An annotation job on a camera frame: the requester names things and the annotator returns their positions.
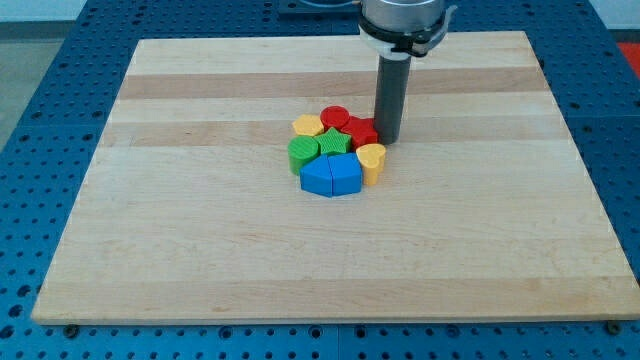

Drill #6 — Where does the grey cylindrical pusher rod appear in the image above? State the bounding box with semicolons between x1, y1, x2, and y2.
374;57;411;145

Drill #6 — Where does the red star block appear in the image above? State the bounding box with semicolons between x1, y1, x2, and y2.
341;116;379;151

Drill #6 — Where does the red cylinder block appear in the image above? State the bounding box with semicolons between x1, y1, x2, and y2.
320;105;350;131

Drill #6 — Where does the yellow heart block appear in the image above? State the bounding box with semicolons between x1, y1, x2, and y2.
356;143;386;186

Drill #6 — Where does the green star block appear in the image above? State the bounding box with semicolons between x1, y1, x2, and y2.
314;127;351;156

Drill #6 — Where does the yellow pentagon block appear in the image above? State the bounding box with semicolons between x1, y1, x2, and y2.
292;114;325;137

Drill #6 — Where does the blue block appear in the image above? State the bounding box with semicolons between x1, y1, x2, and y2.
328;153;363;196
299;155;333;197

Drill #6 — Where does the green cylinder block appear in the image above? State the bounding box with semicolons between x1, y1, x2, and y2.
287;135;320;176

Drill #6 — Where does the wooden board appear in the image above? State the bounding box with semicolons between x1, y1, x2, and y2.
32;31;639;325

